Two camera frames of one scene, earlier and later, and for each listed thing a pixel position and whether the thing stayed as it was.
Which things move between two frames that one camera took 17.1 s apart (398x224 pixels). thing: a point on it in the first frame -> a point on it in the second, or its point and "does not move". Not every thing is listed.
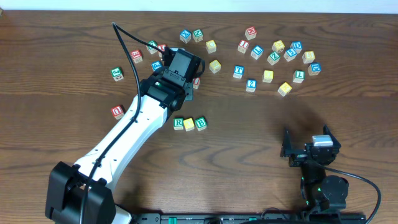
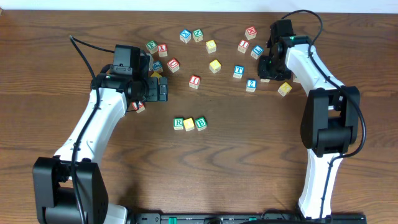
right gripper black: [301, 156] -> [267, 72]
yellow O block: [189, 124] does not move
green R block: [178, 124] does not move
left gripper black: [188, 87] -> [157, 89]
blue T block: [238, 71] does not move
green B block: [201, 124] does not move
